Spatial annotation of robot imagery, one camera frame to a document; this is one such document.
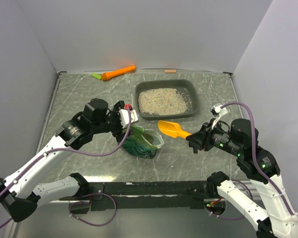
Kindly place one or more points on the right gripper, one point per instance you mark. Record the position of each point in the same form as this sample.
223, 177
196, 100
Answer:
203, 137

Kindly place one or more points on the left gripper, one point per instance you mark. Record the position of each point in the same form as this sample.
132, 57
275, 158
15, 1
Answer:
118, 133

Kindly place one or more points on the yellow plastic scoop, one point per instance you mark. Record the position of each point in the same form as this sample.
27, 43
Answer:
172, 129

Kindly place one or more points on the green litter bag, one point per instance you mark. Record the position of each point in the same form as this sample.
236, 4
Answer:
143, 143

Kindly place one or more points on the grey litter box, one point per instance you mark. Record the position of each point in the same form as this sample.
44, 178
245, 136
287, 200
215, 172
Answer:
182, 85

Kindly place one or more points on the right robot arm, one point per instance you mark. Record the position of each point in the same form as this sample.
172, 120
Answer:
277, 219

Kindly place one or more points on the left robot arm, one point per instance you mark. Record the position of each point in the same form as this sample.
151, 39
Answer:
21, 193

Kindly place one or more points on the litter granules in box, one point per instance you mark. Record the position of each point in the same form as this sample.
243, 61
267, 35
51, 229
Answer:
163, 102

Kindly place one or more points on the orange toy microphone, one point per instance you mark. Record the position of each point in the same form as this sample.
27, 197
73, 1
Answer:
109, 75

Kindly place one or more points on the green rectangular block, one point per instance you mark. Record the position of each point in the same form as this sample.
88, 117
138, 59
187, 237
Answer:
97, 76

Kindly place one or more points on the tan tape piece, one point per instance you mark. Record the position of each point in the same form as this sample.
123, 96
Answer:
170, 71

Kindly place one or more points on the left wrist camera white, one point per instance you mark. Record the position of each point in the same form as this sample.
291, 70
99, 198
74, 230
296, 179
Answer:
128, 116

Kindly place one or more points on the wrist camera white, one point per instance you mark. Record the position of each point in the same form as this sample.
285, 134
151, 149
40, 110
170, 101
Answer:
128, 116
218, 112

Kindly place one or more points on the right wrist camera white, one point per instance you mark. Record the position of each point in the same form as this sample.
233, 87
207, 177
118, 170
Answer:
218, 112

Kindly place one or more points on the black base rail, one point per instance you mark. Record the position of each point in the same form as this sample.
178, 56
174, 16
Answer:
150, 194

